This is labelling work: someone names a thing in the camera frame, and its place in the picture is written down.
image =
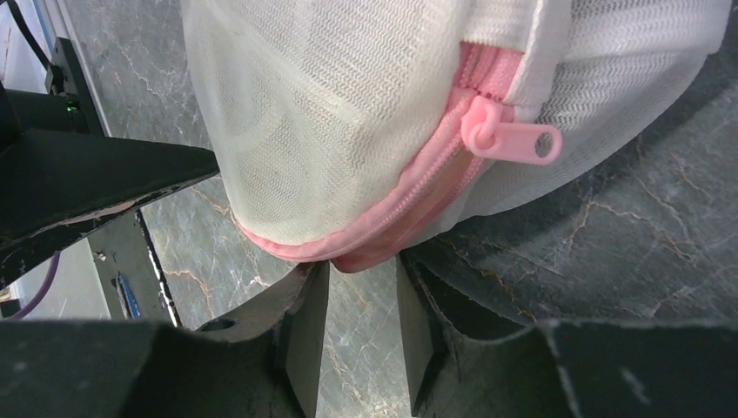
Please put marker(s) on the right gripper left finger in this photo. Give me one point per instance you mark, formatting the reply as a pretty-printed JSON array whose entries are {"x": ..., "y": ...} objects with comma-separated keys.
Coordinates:
[{"x": 261, "y": 359}]

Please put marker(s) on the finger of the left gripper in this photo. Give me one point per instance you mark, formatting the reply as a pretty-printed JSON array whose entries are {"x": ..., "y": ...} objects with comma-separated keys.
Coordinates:
[{"x": 57, "y": 188}]

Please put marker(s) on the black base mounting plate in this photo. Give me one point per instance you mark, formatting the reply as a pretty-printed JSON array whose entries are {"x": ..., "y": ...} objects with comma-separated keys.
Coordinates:
[{"x": 108, "y": 269}]

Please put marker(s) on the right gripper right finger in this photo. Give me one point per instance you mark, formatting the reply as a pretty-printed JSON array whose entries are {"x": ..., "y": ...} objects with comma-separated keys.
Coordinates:
[{"x": 464, "y": 360}]

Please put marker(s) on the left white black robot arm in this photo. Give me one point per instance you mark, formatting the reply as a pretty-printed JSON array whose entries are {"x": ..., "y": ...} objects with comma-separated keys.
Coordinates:
[{"x": 22, "y": 111}]

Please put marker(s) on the white mesh laundry bag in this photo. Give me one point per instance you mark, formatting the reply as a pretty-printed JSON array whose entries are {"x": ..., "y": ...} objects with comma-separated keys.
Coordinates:
[{"x": 348, "y": 131}]

